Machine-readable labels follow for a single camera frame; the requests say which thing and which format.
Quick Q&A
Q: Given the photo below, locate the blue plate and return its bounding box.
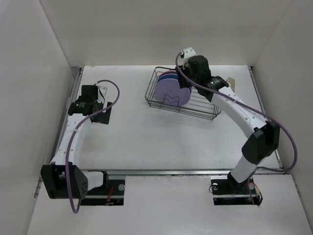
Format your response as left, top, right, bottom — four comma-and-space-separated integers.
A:
157, 73, 178, 83

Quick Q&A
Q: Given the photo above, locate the lilac plate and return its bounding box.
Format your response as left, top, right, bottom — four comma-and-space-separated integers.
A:
155, 79, 192, 106

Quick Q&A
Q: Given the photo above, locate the grey wire dish rack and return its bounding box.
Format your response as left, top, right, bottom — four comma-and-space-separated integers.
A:
145, 66, 221, 120

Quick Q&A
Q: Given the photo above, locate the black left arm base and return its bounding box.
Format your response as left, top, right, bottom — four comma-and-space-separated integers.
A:
81, 172, 126, 206

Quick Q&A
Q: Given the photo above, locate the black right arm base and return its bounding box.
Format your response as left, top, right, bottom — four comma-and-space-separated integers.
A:
209, 177, 263, 206

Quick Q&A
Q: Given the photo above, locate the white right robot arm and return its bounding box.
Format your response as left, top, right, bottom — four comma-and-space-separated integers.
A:
175, 53, 280, 193

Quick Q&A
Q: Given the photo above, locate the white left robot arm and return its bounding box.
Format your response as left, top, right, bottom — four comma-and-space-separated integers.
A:
41, 85, 111, 199

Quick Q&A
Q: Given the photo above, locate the pink plate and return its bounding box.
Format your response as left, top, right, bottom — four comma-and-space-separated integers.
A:
160, 70, 177, 76

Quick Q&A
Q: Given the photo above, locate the beige cutlery holder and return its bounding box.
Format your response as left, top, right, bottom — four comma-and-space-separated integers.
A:
226, 77, 236, 92

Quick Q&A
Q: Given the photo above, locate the white front cover board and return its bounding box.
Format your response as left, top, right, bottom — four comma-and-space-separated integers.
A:
28, 175, 311, 235

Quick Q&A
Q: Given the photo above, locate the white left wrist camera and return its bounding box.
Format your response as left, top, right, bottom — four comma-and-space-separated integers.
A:
94, 83, 107, 104

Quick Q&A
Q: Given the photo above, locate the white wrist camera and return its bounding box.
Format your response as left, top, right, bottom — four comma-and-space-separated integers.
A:
180, 47, 197, 60
94, 83, 107, 104

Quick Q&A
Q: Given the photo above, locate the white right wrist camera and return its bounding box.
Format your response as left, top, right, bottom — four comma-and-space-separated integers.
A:
180, 47, 197, 60

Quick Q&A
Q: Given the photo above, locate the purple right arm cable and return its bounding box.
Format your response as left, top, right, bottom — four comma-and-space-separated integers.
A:
175, 50, 298, 205

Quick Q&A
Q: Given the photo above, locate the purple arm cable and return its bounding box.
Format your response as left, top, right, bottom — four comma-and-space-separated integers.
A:
65, 79, 120, 214
175, 50, 298, 205

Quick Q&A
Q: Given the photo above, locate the aluminium side rail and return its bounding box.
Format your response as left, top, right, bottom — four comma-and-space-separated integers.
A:
33, 67, 83, 198

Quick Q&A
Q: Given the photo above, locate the aluminium table edge rail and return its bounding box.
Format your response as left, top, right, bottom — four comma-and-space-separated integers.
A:
82, 169, 230, 176

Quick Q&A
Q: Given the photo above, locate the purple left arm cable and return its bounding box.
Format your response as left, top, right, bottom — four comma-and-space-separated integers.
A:
65, 79, 120, 214

